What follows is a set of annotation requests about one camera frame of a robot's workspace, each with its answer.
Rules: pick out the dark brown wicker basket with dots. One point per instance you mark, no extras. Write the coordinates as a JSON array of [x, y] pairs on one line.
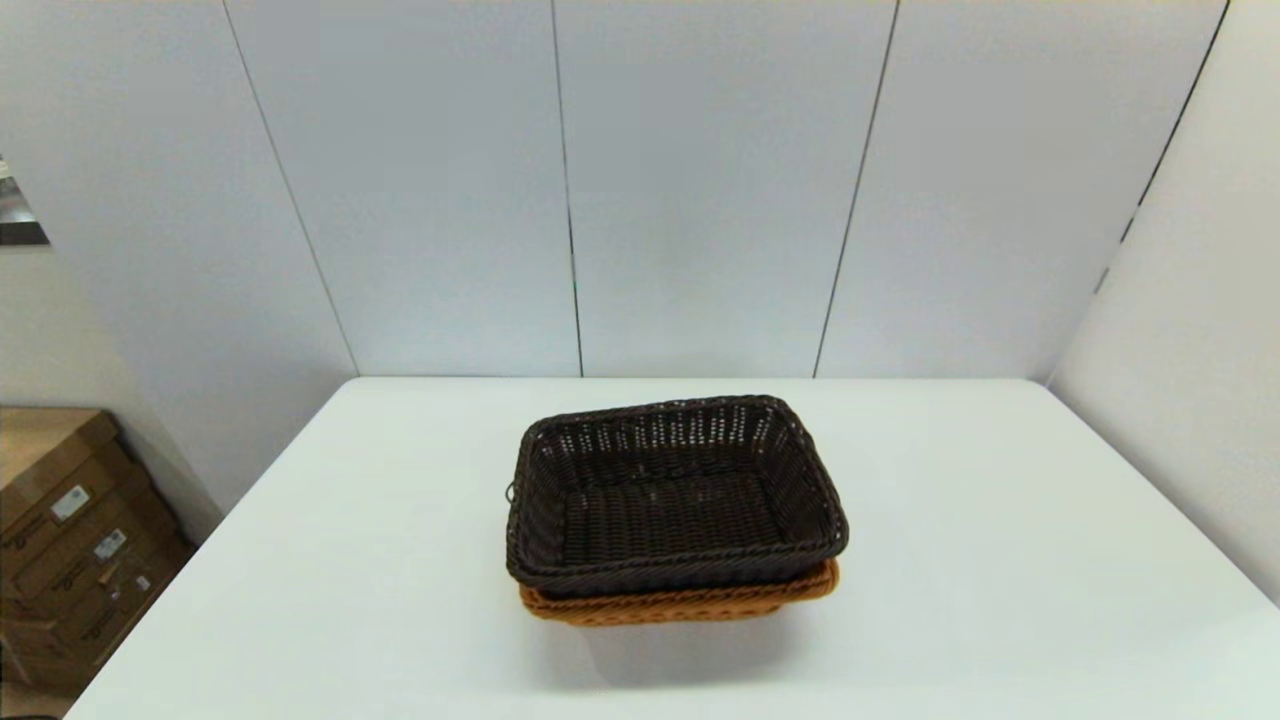
[[670, 500]]

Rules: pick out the dark metal window ledge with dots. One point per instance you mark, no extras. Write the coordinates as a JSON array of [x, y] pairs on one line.
[[18, 225]]

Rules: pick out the cardboard box with white label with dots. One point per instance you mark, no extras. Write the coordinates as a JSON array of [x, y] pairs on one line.
[[70, 640], [60, 560], [40, 450]]

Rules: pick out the orange wicker basket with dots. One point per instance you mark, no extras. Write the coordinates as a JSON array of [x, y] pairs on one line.
[[690, 602]]

